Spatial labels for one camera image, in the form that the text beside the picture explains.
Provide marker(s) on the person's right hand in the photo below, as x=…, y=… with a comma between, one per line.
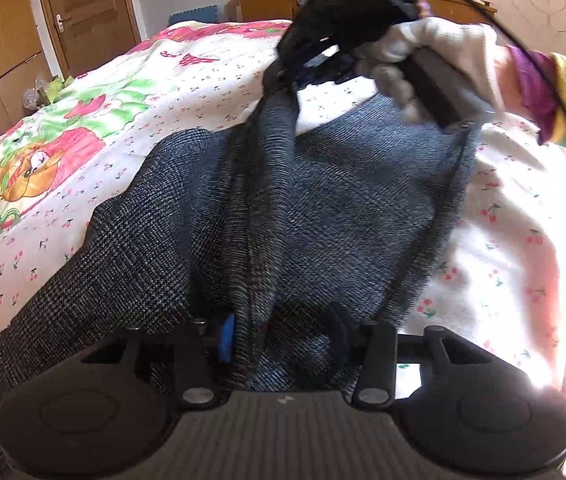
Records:
x=453, y=45

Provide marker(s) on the clear plastic bag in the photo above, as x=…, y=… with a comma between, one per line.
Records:
x=38, y=95

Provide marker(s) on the wooden desk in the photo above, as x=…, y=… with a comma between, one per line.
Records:
x=263, y=5

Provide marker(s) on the wooden door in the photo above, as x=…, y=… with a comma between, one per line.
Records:
x=88, y=15

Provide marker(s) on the person's right forearm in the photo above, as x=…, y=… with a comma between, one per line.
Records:
x=563, y=100

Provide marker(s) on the dark grey plaid pants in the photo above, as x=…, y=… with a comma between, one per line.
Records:
x=338, y=185

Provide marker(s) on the cartoon printed cherry blanket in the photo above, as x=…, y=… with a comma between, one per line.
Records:
x=113, y=110

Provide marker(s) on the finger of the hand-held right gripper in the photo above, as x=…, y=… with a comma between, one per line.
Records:
x=293, y=67
x=345, y=70

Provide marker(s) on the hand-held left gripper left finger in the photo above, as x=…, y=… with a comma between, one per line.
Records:
x=226, y=337

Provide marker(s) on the blue foam mat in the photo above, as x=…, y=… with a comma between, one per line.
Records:
x=194, y=15

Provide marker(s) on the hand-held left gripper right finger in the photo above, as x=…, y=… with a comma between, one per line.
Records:
x=339, y=332

